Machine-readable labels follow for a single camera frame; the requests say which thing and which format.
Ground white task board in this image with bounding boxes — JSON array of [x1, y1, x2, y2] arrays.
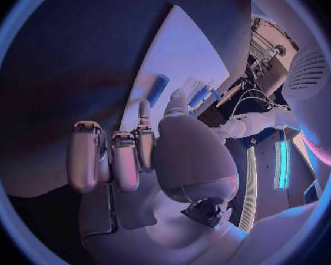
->
[[120, 4, 230, 129]]

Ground blue plug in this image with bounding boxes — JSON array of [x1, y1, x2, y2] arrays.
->
[[188, 85, 211, 108]]

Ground glowing light bar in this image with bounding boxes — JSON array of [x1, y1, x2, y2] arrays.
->
[[273, 140, 292, 190]]

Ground long blue cylinder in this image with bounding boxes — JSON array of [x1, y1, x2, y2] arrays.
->
[[148, 73, 171, 108]]

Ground white cable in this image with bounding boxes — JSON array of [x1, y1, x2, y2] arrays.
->
[[233, 88, 292, 117]]

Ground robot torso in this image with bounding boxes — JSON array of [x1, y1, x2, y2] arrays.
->
[[247, 0, 331, 167]]

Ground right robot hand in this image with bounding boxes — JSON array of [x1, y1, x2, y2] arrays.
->
[[66, 87, 250, 265]]

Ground workshop machine frame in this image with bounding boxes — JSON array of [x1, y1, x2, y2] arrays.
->
[[246, 16, 300, 100]]

